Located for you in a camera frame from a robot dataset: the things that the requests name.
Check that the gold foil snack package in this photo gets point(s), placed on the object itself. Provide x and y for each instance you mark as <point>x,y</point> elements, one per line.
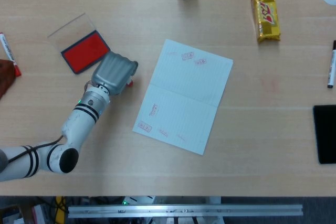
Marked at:
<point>266,11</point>

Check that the red and silver stamp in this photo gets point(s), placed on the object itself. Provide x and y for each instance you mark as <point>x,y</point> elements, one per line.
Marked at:
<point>129,83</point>

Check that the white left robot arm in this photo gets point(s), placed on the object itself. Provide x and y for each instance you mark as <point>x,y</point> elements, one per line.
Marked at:
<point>78,124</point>

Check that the aluminium rail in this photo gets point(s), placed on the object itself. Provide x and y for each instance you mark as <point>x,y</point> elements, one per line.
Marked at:
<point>183,211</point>

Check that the red whiteboard marker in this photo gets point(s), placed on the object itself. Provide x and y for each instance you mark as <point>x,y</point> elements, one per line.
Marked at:
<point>9,53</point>

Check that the red ink pad clear lid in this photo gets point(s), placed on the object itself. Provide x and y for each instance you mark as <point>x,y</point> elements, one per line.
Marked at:
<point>84,51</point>

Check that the brown cloth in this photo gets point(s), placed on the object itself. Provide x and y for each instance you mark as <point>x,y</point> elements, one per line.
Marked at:
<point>5,77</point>

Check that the light blue lined paper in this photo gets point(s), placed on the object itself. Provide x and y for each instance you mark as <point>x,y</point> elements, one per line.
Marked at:
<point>183,98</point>

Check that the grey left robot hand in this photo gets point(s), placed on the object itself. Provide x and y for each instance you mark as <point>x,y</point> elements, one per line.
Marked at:
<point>113,72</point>

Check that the black whiteboard marker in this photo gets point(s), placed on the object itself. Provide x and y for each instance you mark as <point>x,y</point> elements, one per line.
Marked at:
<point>332,69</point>

